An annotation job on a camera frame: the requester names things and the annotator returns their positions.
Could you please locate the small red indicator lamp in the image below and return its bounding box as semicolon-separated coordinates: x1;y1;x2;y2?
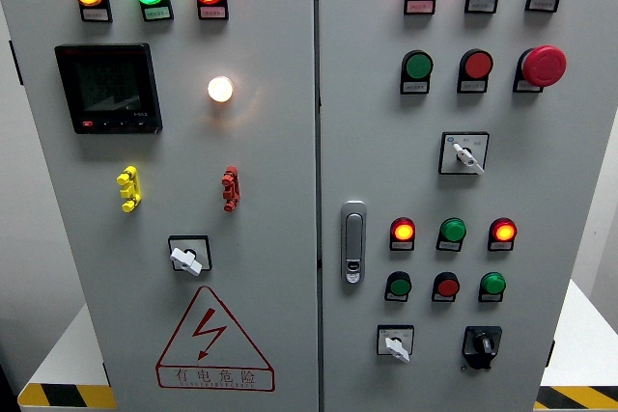
390;217;417;243
489;217;519;243

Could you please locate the small green push button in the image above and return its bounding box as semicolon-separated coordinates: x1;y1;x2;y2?
386;270;413;298

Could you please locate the black display meter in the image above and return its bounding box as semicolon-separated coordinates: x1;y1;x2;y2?
54;42;164;136

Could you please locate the small red handle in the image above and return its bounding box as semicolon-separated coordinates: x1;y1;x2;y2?
221;165;240;213

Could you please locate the red warning triangle sign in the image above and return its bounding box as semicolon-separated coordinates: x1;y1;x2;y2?
154;285;277;394

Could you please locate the silver door lock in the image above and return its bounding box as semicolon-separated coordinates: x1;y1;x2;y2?
340;200;369;288

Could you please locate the small red push button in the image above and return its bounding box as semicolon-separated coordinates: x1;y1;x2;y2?
433;271;462;298

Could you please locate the small green indicator lamp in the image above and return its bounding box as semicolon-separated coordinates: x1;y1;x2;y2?
439;216;468;243
480;271;508;296

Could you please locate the large red push button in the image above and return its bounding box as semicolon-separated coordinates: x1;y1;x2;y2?
462;48;494;81

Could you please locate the white lamp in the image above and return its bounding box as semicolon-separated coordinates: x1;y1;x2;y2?
207;75;236;104

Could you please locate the large red stop button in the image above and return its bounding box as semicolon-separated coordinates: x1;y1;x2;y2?
520;44;569;89

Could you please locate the small yellow handle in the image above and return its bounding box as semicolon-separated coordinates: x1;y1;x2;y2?
116;165;143;214

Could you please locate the pale grey cabinet door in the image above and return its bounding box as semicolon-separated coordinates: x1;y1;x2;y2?
316;0;618;412
0;0;321;412

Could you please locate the black knob turn switch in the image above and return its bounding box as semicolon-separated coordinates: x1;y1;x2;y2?
460;325;504;372

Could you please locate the white handle turn switch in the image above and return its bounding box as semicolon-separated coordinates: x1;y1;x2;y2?
167;234;213;278
437;130;491;177
376;324;416;364

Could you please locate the black yellow striped tape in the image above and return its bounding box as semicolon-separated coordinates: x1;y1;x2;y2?
533;385;618;411
17;383;118;410

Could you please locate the large green push button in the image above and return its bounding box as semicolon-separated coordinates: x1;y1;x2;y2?
403;49;435;81

